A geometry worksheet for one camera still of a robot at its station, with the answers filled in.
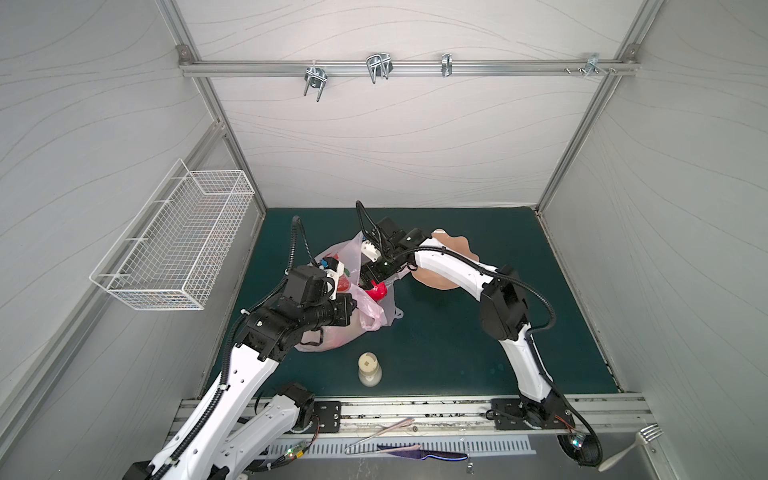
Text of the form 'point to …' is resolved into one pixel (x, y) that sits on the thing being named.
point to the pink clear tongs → (404, 423)
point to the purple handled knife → (413, 451)
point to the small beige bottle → (370, 370)
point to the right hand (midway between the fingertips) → (368, 271)
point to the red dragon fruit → (379, 290)
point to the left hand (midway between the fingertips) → (361, 299)
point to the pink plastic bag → (375, 305)
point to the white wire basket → (173, 244)
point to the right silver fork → (647, 434)
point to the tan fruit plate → (459, 243)
